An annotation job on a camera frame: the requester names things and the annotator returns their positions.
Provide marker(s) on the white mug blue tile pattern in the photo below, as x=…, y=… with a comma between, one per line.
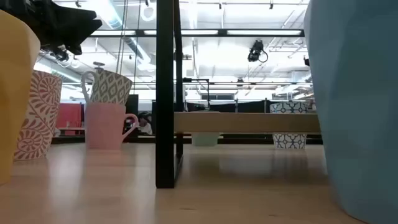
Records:
x=289, y=141

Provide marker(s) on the black overhead camera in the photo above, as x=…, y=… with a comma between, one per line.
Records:
x=256, y=51

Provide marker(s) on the plain yellow mug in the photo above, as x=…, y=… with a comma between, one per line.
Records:
x=15, y=93

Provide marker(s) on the plain pink mug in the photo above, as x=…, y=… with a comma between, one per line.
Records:
x=104, y=127

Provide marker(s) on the black overhead light beam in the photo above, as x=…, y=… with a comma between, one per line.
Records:
x=140, y=32

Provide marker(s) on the grey diamond mug red rim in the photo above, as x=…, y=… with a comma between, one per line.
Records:
x=112, y=88

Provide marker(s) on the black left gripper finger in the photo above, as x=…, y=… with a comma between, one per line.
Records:
x=81, y=20
x=73, y=42

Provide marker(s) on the black table frame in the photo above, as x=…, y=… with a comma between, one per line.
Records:
x=242, y=139

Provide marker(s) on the plain blue mug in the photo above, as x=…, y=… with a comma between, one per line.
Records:
x=357, y=109

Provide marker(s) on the person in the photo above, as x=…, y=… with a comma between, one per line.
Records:
x=145, y=126

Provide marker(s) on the red partition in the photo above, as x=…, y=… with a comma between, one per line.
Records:
x=70, y=116

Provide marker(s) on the red swirl mug yellow rim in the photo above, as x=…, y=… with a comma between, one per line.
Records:
x=40, y=118

